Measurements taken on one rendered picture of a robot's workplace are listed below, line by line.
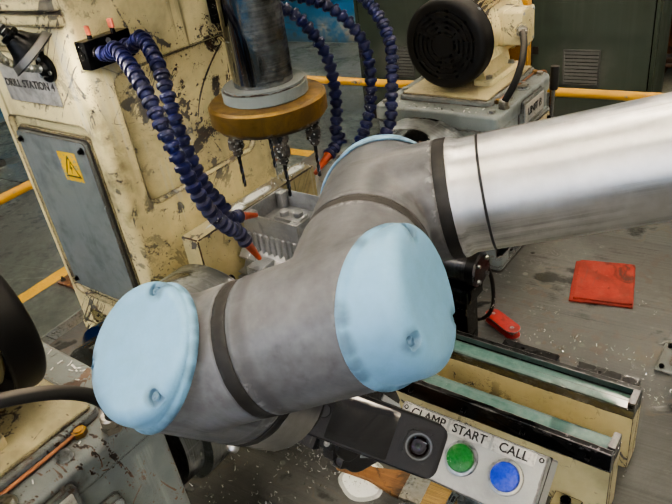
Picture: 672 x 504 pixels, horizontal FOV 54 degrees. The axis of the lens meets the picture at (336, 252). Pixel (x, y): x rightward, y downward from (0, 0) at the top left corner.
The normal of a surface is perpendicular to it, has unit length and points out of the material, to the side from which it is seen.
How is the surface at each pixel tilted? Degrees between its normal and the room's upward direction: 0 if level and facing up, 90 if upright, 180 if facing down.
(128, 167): 90
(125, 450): 90
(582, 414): 90
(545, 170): 58
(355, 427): 49
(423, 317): 70
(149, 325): 43
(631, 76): 90
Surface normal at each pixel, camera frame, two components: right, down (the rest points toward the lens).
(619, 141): -0.34, -0.29
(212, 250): 0.80, 0.21
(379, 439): -0.02, -0.17
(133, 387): -0.55, -0.32
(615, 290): -0.12, -0.84
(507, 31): -0.58, 0.48
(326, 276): -0.48, -0.56
